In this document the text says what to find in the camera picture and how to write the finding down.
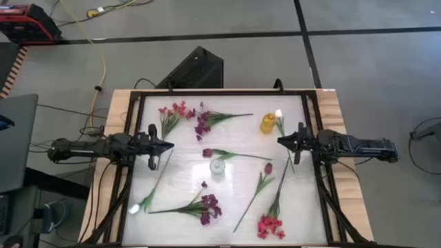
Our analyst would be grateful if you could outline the black aluminium table frame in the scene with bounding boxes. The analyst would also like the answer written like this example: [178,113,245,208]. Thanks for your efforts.
[82,88,376,248]

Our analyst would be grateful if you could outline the yellow embossed glass vase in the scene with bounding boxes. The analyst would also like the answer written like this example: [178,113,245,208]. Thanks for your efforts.
[259,112,277,135]

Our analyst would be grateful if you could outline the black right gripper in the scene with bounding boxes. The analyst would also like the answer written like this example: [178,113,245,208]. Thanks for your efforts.
[277,122,320,165]

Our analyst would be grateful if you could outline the dark red rose stem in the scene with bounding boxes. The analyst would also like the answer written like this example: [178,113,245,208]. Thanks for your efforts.
[202,147,274,162]

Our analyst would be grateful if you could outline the long yellow cable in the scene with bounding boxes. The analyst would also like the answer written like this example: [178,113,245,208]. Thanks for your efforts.
[58,0,107,130]

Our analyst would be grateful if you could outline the red flower bunch thin stems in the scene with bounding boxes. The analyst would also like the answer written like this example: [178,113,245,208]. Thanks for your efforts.
[157,100,196,141]
[256,156,291,240]

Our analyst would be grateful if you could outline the blue and black device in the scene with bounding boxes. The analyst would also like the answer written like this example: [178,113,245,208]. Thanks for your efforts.
[42,202,70,235]

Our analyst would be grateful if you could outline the red and black generator box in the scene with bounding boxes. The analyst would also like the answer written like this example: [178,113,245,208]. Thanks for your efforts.
[0,3,63,46]

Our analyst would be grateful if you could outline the white flower with green stem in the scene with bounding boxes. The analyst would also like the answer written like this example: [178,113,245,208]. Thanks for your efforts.
[127,147,175,216]
[274,108,296,174]

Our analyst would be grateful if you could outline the black computer tower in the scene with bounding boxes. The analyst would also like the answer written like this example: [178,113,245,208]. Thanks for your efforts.
[155,45,225,90]

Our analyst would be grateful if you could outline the black looped floor cable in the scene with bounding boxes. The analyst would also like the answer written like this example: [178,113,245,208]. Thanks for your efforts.
[408,116,441,175]

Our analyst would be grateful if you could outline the yellow cable plug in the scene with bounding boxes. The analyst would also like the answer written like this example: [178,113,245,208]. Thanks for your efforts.
[87,6,105,19]

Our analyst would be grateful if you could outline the grey side desk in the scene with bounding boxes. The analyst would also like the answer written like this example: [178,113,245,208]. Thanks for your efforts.
[0,93,39,194]

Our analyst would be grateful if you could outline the clear embossed glass vase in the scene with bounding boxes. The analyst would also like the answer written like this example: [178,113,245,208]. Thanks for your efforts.
[209,158,227,175]

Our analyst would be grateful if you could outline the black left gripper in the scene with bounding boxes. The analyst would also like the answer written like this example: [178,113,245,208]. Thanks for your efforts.
[132,123,175,172]

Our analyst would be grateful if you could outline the red tulip with green stem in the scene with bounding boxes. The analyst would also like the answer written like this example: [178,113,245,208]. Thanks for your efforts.
[233,162,276,234]

